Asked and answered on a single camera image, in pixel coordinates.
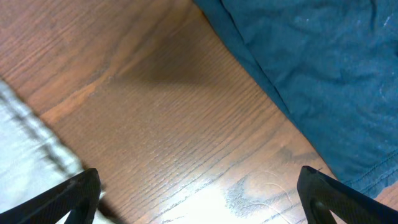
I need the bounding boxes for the navy blue shorts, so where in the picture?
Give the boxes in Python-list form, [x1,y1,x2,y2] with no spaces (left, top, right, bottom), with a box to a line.
[197,0,397,198]

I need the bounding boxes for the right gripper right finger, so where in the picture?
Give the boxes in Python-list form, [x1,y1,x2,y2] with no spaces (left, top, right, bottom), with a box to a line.
[297,166,397,224]

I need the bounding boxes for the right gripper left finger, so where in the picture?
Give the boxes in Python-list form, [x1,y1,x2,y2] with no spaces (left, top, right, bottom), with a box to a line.
[1,168,101,224]

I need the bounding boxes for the light khaki shorts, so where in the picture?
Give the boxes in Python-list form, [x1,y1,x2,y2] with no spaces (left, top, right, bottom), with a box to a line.
[1,81,83,213]

